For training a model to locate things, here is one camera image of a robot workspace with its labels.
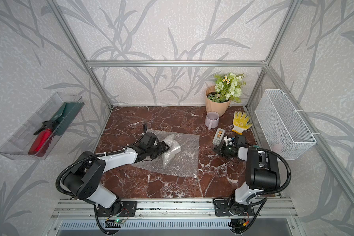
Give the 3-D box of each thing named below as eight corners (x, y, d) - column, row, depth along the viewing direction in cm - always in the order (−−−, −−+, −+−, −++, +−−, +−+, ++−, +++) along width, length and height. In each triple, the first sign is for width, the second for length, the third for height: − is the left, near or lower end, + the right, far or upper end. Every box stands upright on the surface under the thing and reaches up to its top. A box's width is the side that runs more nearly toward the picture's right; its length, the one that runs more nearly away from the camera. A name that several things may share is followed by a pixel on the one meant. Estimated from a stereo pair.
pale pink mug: (206, 131, 107) (207, 124, 100) (204, 118, 115) (205, 111, 108) (218, 131, 107) (220, 124, 100) (216, 118, 115) (218, 111, 108)
